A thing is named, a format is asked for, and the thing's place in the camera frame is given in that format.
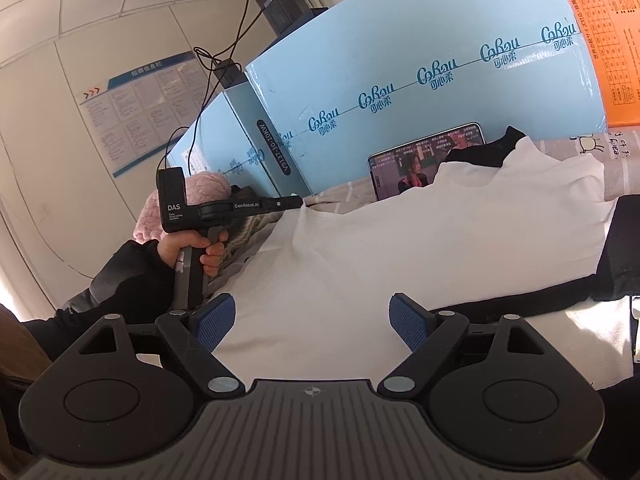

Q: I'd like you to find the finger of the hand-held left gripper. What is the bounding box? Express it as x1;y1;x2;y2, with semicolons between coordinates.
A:
259;194;305;212

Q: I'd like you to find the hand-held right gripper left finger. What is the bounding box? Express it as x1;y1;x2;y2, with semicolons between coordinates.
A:
59;293;246;395

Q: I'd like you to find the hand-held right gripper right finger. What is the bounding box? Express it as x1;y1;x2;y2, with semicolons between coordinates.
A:
377;293;567;395

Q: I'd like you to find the white garment with black trim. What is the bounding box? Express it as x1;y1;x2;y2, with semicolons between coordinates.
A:
212;126;640;392

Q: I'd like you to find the person's left forearm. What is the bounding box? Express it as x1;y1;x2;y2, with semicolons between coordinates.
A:
24;239;177;348

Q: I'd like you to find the person's left hand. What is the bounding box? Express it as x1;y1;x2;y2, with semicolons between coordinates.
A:
157;231;229;279

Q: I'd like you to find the pink knitted hat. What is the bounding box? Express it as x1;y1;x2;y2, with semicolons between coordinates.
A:
132;170;232;247

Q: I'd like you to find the light blue box oval label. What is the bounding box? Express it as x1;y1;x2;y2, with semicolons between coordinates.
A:
186;82;314;199

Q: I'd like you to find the grey striped fuzzy cloth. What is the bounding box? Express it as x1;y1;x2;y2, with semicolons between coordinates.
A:
219;212;282;288

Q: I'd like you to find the smartphone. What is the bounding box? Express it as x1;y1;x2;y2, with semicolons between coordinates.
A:
368;122;487;202

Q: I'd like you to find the black power adapter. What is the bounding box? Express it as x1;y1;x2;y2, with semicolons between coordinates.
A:
212;59;247;89

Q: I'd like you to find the black box device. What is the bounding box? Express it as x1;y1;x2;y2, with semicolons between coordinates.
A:
257;0;329;32

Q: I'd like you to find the brown jacket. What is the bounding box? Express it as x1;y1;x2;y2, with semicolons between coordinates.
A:
0;304;53;463

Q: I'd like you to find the large light blue box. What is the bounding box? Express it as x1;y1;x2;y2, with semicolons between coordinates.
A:
244;0;609;196

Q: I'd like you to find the grey printed bed sheet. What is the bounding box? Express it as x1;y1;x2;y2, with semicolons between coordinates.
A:
304;129;640;212

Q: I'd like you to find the orange paper poster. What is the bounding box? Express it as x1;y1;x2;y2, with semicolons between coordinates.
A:
547;0;640;129

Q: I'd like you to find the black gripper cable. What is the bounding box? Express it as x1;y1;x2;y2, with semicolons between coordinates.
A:
159;67;213;173

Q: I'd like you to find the wall notice board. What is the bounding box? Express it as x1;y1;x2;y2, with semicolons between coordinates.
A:
78;51;211;179

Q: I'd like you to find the black adapter cable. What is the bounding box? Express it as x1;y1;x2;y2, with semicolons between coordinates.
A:
193;0;279;77

